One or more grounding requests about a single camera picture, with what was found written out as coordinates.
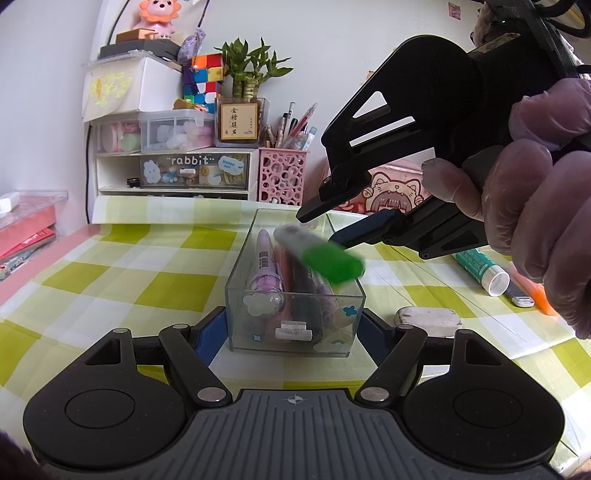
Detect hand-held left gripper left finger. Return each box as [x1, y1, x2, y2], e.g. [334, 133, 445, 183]
[85, 305, 234, 409]

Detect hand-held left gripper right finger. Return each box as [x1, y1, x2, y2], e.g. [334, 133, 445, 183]
[355, 309, 504, 409]

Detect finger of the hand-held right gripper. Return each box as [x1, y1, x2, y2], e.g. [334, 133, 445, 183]
[329, 198, 488, 261]
[296, 85, 437, 223]

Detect clear plastic pen box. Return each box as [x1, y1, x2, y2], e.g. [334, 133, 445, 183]
[224, 208, 367, 357]

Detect green highlighter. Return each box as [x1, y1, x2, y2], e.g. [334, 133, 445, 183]
[273, 225, 365, 284]

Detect grey eraser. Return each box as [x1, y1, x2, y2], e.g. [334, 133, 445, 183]
[394, 305, 462, 341]

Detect purple pen with clear barrel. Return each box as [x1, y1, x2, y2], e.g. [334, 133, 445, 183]
[314, 277, 342, 326]

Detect black marker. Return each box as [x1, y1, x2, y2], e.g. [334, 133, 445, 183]
[286, 258, 326, 344]

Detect purple highlighter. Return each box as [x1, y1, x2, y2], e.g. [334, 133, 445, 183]
[247, 228, 284, 319]

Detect pink pen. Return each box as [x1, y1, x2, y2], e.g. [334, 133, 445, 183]
[263, 242, 296, 344]

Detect green white glue stick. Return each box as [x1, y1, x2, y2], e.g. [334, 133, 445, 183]
[452, 248, 511, 297]

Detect orange highlighter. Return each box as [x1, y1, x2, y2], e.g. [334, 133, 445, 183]
[526, 279, 561, 317]

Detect person's right hand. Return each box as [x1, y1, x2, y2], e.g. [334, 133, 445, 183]
[421, 78, 591, 340]

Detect pink cartoon pencil case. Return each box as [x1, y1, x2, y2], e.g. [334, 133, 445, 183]
[323, 159, 432, 217]

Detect pink perforated pen holder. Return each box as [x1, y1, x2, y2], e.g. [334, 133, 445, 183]
[257, 148, 309, 208]

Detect bunch of pens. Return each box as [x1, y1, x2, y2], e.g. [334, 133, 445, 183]
[261, 102, 320, 151]

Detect green checkered tablecloth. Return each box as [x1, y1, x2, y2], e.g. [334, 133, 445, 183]
[0, 194, 591, 476]

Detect glass vase with label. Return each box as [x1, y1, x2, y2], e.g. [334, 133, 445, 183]
[215, 97, 270, 148]

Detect lucky bamboo plant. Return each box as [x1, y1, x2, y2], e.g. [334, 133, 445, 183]
[213, 38, 294, 100]

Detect colourful puzzle cube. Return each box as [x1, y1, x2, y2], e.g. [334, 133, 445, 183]
[183, 80, 223, 109]
[191, 54, 225, 83]

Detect large clear storage box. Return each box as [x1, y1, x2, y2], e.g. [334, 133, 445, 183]
[139, 110, 217, 153]

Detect white drawer organizer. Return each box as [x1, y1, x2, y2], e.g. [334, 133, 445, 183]
[95, 148, 260, 201]

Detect colourful picture book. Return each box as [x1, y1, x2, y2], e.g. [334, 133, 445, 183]
[0, 228, 58, 282]

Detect purple hanging sachet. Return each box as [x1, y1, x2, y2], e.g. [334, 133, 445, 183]
[178, 0, 209, 100]

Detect white storage box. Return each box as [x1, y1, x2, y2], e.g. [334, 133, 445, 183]
[82, 58, 183, 123]

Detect clear plastic case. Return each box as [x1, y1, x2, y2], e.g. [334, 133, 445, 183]
[0, 188, 70, 232]

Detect small clear storage box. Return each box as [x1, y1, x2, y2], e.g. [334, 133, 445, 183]
[92, 120, 141, 154]

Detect dark grey case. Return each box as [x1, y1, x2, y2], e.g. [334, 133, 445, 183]
[99, 39, 181, 61]

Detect pink lion toy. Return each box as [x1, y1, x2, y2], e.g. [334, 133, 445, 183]
[136, 0, 178, 40]

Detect brown wooden block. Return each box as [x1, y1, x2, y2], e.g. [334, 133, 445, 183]
[115, 28, 158, 44]

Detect black wall cable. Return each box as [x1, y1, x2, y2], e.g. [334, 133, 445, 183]
[84, 0, 130, 225]

